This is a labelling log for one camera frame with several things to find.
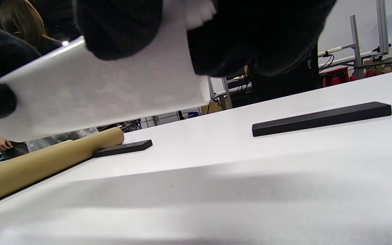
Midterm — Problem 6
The person's right hand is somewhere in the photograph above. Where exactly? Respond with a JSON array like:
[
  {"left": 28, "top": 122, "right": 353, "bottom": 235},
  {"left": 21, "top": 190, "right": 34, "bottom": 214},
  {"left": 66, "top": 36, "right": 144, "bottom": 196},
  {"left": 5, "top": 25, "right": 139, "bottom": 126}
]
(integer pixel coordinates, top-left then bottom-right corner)
[{"left": 73, "top": 0, "right": 336, "bottom": 77}]

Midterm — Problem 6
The black rectangular weight bar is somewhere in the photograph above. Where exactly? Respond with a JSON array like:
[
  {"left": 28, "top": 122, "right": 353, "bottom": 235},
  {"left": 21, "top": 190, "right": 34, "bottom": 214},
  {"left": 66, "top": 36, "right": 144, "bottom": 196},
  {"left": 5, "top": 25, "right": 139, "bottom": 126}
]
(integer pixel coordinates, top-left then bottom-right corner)
[
  {"left": 92, "top": 140, "right": 153, "bottom": 158},
  {"left": 252, "top": 101, "right": 392, "bottom": 137}
]

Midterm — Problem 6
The brown cardboard mailing tube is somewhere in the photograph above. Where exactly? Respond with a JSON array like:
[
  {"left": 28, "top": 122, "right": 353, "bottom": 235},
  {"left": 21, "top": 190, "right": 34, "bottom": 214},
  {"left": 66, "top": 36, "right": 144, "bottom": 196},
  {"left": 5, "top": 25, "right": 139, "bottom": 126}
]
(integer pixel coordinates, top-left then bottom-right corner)
[{"left": 0, "top": 127, "right": 125, "bottom": 209}]

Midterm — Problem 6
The white cartoon figures poster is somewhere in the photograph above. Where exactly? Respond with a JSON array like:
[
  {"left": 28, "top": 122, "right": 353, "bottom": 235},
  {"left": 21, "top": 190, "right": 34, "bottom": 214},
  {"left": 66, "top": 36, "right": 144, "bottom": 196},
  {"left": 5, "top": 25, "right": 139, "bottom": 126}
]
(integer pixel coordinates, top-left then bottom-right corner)
[{"left": 0, "top": 0, "right": 217, "bottom": 143}]

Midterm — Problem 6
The aluminium frame workbench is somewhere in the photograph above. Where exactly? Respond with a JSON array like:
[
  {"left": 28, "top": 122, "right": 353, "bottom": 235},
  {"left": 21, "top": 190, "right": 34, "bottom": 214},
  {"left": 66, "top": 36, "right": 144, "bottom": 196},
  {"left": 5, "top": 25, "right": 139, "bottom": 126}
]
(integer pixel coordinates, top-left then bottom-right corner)
[{"left": 208, "top": 0, "right": 392, "bottom": 109}]

